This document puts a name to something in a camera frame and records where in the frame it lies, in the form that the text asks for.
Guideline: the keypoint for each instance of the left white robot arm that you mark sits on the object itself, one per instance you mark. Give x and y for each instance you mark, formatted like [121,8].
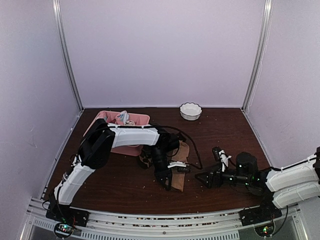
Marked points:
[94,152]

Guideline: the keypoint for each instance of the right aluminium corner post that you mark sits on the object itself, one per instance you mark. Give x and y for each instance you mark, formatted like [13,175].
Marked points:
[262,42]

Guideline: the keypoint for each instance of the rolled socks in box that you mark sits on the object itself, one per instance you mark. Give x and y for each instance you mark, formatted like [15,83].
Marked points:
[123,118]

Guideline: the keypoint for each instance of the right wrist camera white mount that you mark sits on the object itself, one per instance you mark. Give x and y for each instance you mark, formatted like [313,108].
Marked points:
[220,156]

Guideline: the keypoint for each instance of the left aluminium corner post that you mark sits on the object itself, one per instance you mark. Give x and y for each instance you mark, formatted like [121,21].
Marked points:
[65,53]

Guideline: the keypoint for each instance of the white scalloped ceramic bowl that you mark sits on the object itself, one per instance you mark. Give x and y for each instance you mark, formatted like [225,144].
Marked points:
[190,111]

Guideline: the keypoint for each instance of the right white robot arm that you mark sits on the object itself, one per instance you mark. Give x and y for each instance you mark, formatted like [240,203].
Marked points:
[278,187]

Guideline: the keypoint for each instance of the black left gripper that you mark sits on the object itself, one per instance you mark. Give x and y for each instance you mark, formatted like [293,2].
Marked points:
[162,175]

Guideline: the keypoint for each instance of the pink divided storage box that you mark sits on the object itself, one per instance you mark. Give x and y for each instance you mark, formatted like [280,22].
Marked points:
[128,139]

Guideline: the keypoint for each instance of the brown argyle patterned sock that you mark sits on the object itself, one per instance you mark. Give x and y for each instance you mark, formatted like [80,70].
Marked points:
[145,158]

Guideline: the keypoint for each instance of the tan ribbed sock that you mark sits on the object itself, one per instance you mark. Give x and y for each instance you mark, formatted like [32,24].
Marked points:
[180,154]

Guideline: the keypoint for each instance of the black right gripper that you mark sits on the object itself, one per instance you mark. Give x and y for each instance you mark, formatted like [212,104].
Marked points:
[211,178]

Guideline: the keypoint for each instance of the aluminium front rail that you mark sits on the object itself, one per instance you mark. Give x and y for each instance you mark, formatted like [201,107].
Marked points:
[102,225]

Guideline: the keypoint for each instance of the aluminium corner post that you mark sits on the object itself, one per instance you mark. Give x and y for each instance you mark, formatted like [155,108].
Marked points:
[65,53]
[262,42]

